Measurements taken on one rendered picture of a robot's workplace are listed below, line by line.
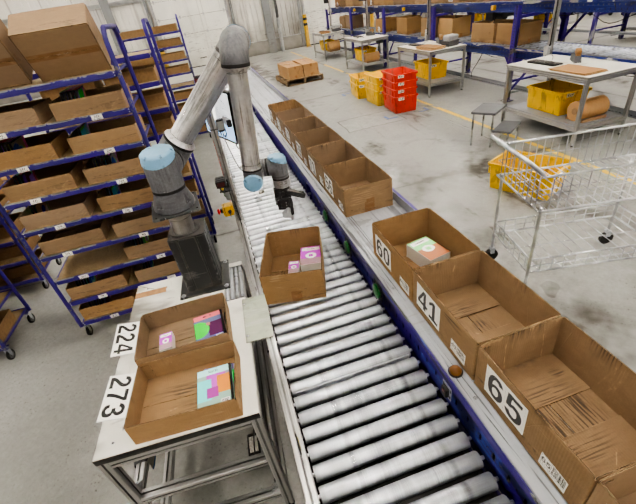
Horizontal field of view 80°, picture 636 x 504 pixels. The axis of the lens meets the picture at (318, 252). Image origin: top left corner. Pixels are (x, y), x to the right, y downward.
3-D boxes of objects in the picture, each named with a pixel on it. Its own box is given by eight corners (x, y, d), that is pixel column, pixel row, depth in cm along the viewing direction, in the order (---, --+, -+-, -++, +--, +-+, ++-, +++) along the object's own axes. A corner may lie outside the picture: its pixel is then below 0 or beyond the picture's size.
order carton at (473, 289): (412, 303, 152) (412, 269, 142) (477, 282, 157) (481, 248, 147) (472, 381, 120) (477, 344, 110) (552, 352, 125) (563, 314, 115)
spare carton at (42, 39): (6, 35, 195) (6, 14, 201) (42, 82, 222) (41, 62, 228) (87, 22, 201) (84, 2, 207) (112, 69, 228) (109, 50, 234)
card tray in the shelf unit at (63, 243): (44, 256, 257) (36, 244, 252) (56, 235, 282) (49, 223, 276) (106, 239, 265) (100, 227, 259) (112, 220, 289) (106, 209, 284)
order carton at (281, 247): (272, 258, 216) (265, 232, 206) (323, 251, 214) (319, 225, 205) (266, 305, 183) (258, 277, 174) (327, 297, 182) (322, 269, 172)
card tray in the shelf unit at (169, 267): (138, 282, 287) (133, 272, 282) (142, 261, 312) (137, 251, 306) (192, 267, 294) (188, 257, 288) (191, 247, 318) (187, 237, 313)
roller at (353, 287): (266, 313, 185) (264, 307, 181) (366, 283, 193) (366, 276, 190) (268, 321, 182) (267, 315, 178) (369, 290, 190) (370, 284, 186)
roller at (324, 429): (298, 435, 132) (296, 427, 129) (434, 387, 140) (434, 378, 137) (302, 449, 128) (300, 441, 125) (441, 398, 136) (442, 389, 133)
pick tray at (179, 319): (149, 330, 180) (140, 315, 174) (229, 306, 186) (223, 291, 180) (143, 377, 157) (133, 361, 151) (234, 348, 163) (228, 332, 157)
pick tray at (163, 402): (147, 379, 155) (137, 363, 150) (240, 355, 159) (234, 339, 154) (134, 445, 132) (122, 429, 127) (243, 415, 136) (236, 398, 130)
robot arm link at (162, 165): (147, 195, 170) (131, 158, 160) (157, 179, 184) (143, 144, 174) (181, 191, 170) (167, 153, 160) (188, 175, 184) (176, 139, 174)
